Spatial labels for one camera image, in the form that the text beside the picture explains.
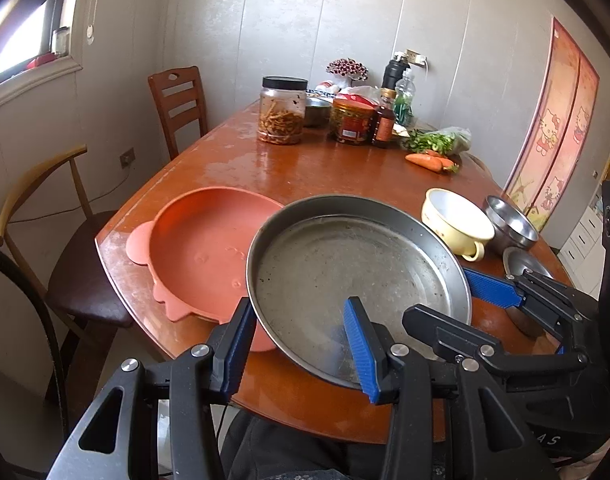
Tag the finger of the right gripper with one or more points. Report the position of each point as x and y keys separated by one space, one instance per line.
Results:
x=498 y=292
x=448 y=337

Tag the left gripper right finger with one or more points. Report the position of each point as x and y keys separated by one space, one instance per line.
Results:
x=372 y=363

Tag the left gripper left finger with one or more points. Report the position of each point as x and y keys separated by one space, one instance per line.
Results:
x=232 y=345

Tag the deep steel bowl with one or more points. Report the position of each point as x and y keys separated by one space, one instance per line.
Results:
x=512 y=228

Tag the yellow bowl with handle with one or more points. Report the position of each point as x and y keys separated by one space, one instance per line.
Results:
x=461 y=225

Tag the orange pig-shaped plate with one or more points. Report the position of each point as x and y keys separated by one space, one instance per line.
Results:
x=196 y=250

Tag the steel round pan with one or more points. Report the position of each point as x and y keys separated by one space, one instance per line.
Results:
x=313 y=254

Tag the white shelf cabinet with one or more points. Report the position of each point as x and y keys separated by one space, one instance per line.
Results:
x=582 y=255

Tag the carrot rear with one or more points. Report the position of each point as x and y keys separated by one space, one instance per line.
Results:
x=442 y=159

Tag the carrot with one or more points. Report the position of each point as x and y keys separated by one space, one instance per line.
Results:
x=442 y=159
x=425 y=161

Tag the carrot front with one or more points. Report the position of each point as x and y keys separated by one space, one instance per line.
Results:
x=425 y=161

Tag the bag of green vegetables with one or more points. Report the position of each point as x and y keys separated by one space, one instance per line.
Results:
x=445 y=141

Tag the curved light wood chair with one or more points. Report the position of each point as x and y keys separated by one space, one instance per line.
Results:
x=49 y=227

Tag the pink hello kitty door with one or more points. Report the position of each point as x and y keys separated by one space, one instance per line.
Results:
x=558 y=131

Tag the dark sauce bottle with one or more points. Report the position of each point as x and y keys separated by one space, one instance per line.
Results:
x=384 y=119

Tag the clear plastic water bottle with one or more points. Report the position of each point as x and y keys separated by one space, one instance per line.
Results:
x=405 y=92

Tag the red chili sauce jar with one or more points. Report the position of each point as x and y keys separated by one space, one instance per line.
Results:
x=350 y=121

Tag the red tissue pack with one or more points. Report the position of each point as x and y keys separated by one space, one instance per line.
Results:
x=331 y=90

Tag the clear jar black lid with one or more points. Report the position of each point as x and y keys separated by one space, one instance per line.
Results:
x=282 y=105

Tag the small steel basin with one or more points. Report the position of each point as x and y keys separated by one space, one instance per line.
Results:
x=317 y=112

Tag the black thermos flask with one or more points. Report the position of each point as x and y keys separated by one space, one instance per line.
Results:
x=394 y=70

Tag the brown wooden slat chair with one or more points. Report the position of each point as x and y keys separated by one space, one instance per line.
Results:
x=179 y=99

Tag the dried flower bouquet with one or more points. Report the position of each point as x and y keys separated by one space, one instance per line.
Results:
x=348 y=68

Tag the window with sill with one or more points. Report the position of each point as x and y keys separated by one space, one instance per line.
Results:
x=41 y=49

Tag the low wall outlet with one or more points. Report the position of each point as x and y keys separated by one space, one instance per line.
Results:
x=127 y=158

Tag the wall power socket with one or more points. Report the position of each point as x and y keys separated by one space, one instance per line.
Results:
x=416 y=59

